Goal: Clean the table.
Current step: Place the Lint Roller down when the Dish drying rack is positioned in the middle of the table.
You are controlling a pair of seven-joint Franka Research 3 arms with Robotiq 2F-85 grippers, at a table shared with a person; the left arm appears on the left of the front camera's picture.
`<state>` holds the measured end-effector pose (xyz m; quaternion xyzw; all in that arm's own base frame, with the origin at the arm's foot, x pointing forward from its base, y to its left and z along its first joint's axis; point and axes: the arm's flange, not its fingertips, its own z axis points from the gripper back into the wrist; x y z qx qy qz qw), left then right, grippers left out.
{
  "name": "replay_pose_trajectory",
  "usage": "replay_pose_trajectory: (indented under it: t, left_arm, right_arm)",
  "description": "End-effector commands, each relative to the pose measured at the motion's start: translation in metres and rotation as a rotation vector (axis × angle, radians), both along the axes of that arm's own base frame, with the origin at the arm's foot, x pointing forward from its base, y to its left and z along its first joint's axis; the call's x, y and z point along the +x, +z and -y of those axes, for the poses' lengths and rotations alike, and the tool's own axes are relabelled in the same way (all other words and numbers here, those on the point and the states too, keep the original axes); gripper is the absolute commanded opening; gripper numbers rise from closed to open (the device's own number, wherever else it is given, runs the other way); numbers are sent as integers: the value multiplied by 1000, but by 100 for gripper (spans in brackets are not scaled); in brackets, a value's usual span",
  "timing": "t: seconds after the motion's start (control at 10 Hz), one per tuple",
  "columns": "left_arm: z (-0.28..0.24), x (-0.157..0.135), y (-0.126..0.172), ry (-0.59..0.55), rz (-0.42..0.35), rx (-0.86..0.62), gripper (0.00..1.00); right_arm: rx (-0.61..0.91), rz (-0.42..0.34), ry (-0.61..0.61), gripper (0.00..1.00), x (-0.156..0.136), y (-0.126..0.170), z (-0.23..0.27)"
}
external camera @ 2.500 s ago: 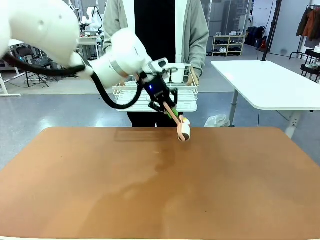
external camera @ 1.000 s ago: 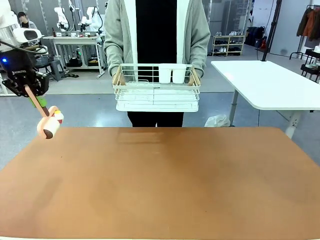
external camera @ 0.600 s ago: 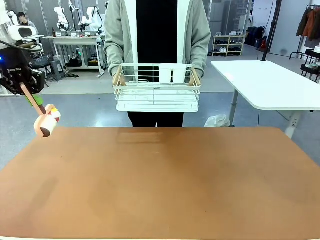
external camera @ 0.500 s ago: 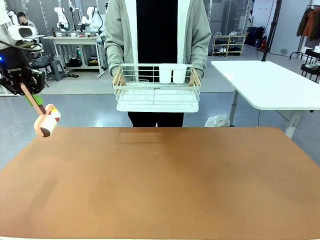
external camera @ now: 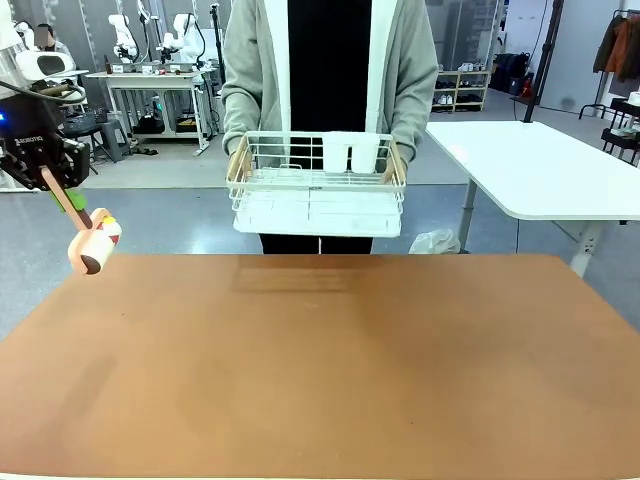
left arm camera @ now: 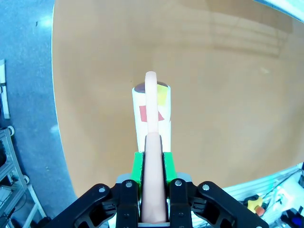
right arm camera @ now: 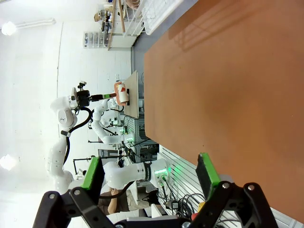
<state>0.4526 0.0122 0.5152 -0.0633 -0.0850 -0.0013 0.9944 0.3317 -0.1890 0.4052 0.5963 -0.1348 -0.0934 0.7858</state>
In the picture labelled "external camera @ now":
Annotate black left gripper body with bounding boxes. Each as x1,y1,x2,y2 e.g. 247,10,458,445
0,125,67,172

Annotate pink lint roller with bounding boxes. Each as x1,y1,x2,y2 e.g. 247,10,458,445
39,166,124,277

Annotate white wire dish rack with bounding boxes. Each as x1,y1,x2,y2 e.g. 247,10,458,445
224,130,408,239

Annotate white plastic cutlery holder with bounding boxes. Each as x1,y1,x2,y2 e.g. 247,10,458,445
321,131,382,175

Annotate person's right forearm grey sleeve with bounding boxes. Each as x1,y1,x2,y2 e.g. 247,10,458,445
220,69,262,157

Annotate person's left forearm grey sleeve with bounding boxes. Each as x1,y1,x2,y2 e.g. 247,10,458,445
393,69,441,165

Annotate person's right hand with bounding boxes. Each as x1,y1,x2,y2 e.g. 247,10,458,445
228,148,254,183

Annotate person's left hand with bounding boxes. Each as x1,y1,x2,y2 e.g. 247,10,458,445
380,155,409,186

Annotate black plastic crate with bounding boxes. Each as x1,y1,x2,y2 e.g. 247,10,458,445
60,110,100,135

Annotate grey metal stool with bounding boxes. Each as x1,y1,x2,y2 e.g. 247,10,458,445
88,118,132,164

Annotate seated background person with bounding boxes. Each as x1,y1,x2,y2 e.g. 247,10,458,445
32,23,76,71

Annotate grey background workbench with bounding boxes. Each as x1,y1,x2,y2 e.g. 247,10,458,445
83,69,217,157

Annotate person's torso grey cardigan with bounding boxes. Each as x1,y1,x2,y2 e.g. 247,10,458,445
220,0,441,257

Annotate white plastic bag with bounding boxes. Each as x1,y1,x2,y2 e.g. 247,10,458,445
408,228,462,256

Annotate wooden shoe rack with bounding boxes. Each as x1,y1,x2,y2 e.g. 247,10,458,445
432,69,494,114

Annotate grey metal lockers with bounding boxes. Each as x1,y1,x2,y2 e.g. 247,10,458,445
433,0,502,72

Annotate dark backpack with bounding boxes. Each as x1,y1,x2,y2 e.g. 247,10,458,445
491,51,534,95

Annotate white adjustable table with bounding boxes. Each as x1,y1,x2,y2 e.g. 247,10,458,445
424,119,640,279

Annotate black stand pole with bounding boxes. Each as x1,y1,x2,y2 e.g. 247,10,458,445
521,0,567,125

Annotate black clothes rack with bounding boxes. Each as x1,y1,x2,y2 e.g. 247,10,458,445
578,8,640,121

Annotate black utility cart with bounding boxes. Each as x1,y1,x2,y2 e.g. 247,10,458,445
601,96,640,167

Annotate brown orange hanging jacket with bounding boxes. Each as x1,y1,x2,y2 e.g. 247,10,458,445
593,13,640,84

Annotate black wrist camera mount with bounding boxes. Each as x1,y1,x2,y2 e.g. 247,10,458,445
0,96,58,133

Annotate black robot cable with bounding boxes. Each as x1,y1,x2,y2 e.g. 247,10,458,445
0,78,88,106

